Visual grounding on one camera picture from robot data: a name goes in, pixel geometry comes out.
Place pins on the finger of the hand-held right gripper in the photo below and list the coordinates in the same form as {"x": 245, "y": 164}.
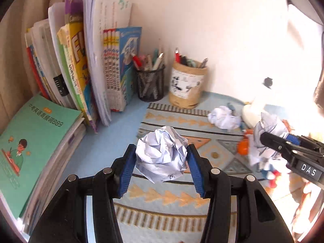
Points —
{"x": 273, "y": 140}
{"x": 293, "y": 139}

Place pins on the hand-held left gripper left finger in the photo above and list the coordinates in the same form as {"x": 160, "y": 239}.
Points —
{"x": 127, "y": 172}

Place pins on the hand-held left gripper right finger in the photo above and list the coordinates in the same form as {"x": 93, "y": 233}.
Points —
{"x": 196, "y": 172}

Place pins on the white paper ball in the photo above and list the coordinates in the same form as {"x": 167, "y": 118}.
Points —
{"x": 222, "y": 119}
{"x": 270, "y": 125}
{"x": 159, "y": 154}

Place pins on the white desk lamp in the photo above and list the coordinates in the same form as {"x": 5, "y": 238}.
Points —
{"x": 250, "y": 116}

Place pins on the small colourful toy figure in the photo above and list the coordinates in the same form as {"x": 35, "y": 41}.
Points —
{"x": 272, "y": 176}

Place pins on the patterned woven mat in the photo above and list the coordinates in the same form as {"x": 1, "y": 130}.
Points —
{"x": 177, "y": 121}

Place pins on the stack of white-edged books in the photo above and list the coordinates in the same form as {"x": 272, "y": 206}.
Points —
{"x": 63, "y": 151}

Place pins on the tan printed pen holder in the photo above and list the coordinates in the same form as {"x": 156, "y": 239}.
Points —
{"x": 187, "y": 86}

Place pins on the black mesh pen holder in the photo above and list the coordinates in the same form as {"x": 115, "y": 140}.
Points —
{"x": 150, "y": 86}

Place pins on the green cover book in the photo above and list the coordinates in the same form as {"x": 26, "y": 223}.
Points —
{"x": 38, "y": 144}

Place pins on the blue cover book set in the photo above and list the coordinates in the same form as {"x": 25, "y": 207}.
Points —
{"x": 126, "y": 63}

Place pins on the bunch of assorted pens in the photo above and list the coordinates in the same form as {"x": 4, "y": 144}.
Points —
{"x": 149, "y": 60}
{"x": 187, "y": 60}

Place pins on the thick white workbook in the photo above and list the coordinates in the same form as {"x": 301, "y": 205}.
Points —
{"x": 101, "y": 43}

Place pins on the yellow purple cover book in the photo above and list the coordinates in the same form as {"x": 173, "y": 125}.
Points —
{"x": 76, "y": 50}

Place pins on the row of thin standing books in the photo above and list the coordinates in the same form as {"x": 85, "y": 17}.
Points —
{"x": 43, "y": 55}

